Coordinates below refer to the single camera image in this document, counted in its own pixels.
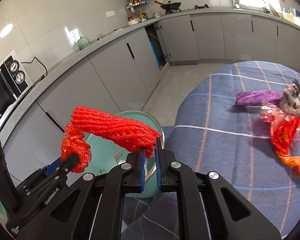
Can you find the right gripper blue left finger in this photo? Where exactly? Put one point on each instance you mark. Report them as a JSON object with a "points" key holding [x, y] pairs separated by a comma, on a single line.
{"points": [[142, 168]]}

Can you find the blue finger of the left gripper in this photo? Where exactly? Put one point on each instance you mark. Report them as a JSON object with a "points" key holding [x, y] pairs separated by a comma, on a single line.
{"points": [[51, 168]]}

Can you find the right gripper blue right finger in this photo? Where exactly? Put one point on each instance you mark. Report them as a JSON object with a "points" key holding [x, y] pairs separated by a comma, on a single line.
{"points": [[158, 152]]}

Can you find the red mesh net bag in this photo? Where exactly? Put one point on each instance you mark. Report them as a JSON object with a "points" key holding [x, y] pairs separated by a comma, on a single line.
{"points": [[127, 133]]}

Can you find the purple foil wrapper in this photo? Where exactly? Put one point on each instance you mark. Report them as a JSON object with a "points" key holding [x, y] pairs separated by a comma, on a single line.
{"points": [[256, 98]]}

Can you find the pink red plastic bag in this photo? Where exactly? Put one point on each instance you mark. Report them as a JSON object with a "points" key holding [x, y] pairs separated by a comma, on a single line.
{"points": [[269, 111]]}

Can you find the orange blue snack wrapper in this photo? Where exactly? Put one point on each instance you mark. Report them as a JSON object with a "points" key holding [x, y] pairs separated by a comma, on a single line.
{"points": [[290, 154]]}

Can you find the plaid checkered cloth rag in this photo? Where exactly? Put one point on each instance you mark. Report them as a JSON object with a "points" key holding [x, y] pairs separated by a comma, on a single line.
{"points": [[290, 101]]}

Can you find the grey lower kitchen cabinets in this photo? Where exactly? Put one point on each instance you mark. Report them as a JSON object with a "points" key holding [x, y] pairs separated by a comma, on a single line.
{"points": [[121, 76]]}

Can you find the blue plaid tablecloth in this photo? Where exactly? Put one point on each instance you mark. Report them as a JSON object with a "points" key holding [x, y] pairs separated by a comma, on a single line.
{"points": [[211, 133]]}

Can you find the black white microwave oven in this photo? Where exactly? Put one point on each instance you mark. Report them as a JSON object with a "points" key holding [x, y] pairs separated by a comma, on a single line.
{"points": [[14, 84]]}

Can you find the spice rack with bottles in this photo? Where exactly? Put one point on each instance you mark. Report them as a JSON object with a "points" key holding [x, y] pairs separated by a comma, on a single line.
{"points": [[138, 11]]}

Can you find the black wok on stove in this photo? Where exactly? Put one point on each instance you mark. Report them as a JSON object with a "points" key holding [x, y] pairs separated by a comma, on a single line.
{"points": [[169, 7]]}

